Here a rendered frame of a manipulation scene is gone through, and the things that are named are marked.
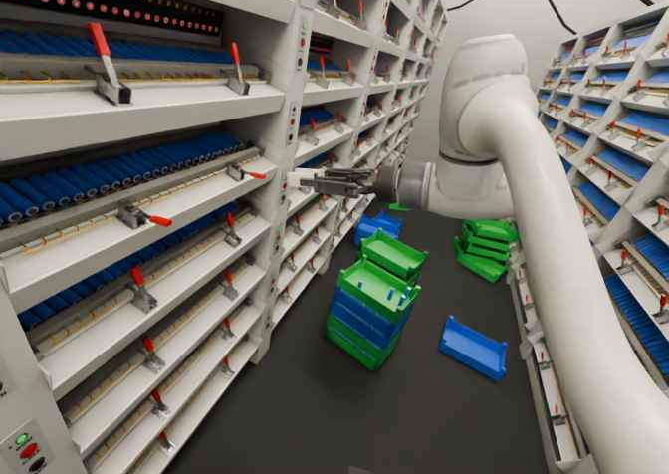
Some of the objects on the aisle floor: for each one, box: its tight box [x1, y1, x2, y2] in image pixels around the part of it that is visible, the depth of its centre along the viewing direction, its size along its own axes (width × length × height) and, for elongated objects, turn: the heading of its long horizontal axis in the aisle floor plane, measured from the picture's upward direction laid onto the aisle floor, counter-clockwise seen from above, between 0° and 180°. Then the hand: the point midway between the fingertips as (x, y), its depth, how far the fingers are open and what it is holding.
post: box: [317, 0, 396, 275], centre depth 153 cm, size 20×9×173 cm, turn 50°
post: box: [220, 0, 319, 364], centre depth 94 cm, size 20×9×173 cm, turn 50°
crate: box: [438, 315, 507, 381], centre depth 158 cm, size 30×20×8 cm
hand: (305, 177), depth 67 cm, fingers open, 3 cm apart
